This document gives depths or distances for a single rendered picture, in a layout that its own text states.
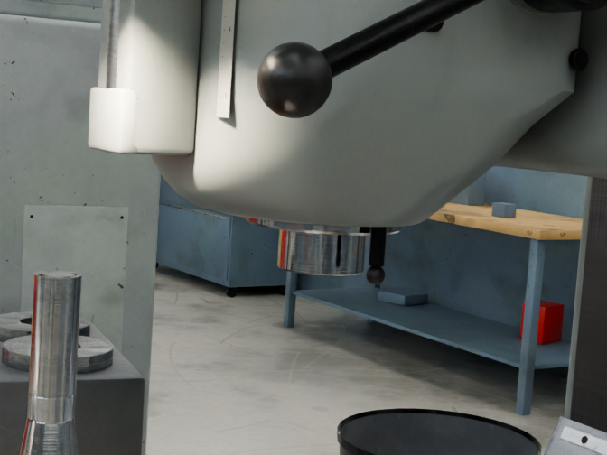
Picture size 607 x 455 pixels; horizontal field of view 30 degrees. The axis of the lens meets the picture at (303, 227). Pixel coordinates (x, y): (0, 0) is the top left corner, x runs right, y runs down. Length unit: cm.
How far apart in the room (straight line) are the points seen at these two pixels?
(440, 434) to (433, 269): 425
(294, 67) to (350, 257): 18
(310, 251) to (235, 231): 730
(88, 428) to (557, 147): 46
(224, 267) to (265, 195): 742
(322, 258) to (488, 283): 616
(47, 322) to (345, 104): 19
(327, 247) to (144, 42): 15
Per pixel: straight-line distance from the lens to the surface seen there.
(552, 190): 637
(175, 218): 862
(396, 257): 741
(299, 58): 44
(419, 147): 54
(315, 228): 57
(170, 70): 54
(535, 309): 538
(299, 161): 52
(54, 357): 59
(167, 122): 54
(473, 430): 290
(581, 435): 98
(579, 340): 98
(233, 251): 791
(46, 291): 59
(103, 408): 91
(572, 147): 62
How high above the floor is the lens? 137
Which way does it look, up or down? 6 degrees down
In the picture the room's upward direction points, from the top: 4 degrees clockwise
